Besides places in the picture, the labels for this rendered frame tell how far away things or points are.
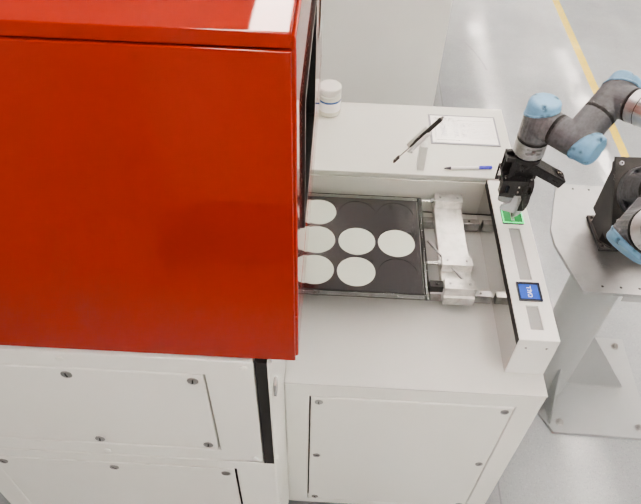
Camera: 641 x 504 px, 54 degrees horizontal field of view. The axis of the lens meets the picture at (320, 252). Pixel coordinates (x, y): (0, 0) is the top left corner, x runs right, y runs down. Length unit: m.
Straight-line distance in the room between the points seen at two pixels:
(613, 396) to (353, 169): 1.43
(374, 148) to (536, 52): 2.79
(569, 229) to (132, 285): 1.39
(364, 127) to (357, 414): 0.87
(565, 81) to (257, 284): 3.59
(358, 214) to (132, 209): 1.02
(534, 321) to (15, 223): 1.12
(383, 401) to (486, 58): 3.16
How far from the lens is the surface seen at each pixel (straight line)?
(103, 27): 0.69
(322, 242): 1.69
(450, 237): 1.77
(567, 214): 2.04
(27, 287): 1.03
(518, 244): 1.70
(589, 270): 1.90
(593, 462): 2.54
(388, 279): 1.61
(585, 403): 2.63
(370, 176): 1.82
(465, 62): 4.31
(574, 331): 2.25
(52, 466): 1.61
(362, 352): 1.57
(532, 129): 1.54
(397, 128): 1.98
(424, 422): 1.67
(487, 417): 1.67
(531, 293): 1.58
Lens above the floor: 2.13
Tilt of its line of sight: 48 degrees down
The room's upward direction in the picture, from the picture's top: 2 degrees clockwise
